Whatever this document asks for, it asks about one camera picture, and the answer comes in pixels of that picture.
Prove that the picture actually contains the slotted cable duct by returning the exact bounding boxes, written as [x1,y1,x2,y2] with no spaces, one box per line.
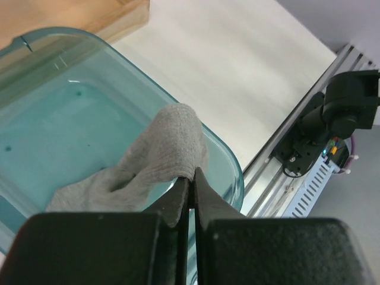
[282,156,340,218]

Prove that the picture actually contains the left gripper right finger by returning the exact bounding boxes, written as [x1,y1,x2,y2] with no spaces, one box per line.
[193,169,375,284]

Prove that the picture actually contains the aluminium mounting rail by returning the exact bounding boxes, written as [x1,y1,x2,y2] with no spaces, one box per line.
[241,45,379,218]

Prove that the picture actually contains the wooden clothes rack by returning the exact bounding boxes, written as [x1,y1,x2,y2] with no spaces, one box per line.
[1,0,150,48]

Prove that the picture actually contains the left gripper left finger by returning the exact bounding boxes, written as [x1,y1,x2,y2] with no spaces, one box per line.
[1,178,190,284]

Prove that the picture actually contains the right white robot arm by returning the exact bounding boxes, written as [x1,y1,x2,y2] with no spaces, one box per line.
[274,69,379,178]

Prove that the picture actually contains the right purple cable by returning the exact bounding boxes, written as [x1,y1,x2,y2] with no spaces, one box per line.
[332,136,360,176]

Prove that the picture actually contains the blue translucent plastic bin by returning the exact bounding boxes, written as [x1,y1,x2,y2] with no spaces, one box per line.
[0,26,245,285]

